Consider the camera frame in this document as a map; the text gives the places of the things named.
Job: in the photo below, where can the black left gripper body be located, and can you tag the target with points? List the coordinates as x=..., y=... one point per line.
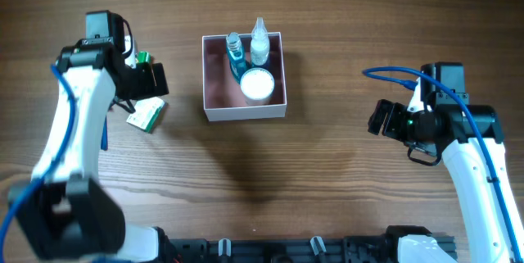
x=153, y=79

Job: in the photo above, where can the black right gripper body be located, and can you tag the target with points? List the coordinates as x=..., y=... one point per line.
x=393, y=120

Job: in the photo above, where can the green white soap box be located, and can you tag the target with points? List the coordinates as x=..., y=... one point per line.
x=144, y=57

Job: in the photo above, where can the blue disposable razor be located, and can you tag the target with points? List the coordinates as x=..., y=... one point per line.
x=104, y=141

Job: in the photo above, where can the blue mouthwash bottle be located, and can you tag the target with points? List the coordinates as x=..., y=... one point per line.
x=236, y=56

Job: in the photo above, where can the cotton swab round container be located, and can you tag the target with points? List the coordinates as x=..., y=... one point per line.
x=257, y=86

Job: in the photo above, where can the dark blue clear-cap bottle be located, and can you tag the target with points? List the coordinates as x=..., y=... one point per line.
x=260, y=45

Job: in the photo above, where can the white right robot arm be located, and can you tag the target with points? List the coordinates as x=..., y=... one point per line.
x=470, y=143

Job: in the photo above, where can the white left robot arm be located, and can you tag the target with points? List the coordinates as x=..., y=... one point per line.
x=64, y=212

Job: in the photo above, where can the white box pink interior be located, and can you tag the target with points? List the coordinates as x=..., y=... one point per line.
x=222, y=96

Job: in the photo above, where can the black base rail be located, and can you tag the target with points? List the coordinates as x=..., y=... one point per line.
x=351, y=249

